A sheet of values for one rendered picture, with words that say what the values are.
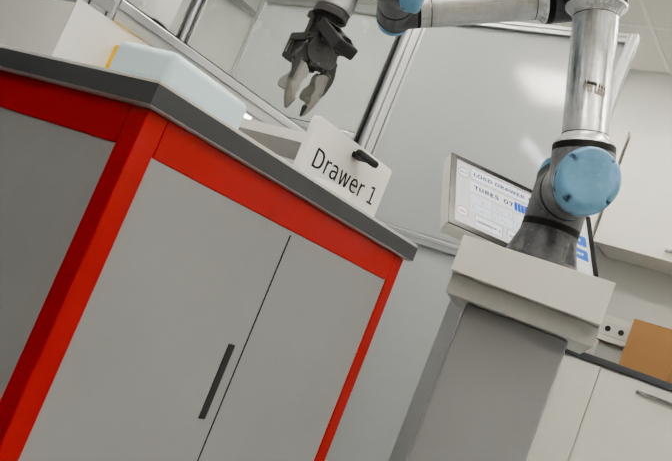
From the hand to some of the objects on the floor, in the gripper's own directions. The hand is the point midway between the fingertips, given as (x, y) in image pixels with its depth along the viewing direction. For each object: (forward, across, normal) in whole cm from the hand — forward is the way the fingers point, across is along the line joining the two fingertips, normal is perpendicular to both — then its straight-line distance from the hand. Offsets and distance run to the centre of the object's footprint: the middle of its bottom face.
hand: (298, 105), depth 151 cm
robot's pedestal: (+94, -51, +27) cm, 110 cm away
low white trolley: (+94, +26, +13) cm, 98 cm away
